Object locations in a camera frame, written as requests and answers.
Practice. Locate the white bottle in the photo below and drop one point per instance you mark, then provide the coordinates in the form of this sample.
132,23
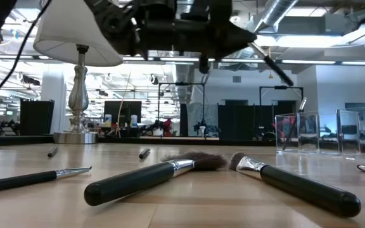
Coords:
134,121
108,121

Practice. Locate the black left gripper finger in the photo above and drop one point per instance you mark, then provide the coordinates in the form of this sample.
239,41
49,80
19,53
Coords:
233,41

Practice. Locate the white lamp shade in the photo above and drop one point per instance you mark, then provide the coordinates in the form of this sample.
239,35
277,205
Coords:
68,31

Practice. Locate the round-head black makeup brush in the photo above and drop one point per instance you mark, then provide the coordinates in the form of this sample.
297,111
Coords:
277,69

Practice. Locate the fan-shaped black makeup brush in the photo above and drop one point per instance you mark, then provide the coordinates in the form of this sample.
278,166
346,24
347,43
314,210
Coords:
131,183

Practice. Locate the black monitor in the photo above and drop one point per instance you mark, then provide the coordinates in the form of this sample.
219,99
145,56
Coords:
122,111

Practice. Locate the red machine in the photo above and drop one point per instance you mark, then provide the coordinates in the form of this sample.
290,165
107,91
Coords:
168,125

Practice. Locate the silver lamp base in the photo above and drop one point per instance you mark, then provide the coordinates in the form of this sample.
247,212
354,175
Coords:
78,95

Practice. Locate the silver ventilation duct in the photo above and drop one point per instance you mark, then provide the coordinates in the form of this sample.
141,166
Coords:
274,12

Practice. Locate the black partition panel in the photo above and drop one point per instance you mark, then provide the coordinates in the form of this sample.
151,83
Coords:
36,117

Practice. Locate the wide black partition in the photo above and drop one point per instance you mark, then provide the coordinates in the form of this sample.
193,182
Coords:
239,120

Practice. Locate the flat-head black makeup brush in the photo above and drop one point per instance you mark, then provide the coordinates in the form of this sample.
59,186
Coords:
303,190

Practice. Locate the black frame stand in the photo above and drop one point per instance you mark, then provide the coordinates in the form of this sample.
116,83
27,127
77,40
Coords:
182,84
280,87

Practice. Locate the grey patterned partition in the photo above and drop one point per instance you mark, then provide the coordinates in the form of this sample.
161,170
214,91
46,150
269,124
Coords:
201,117

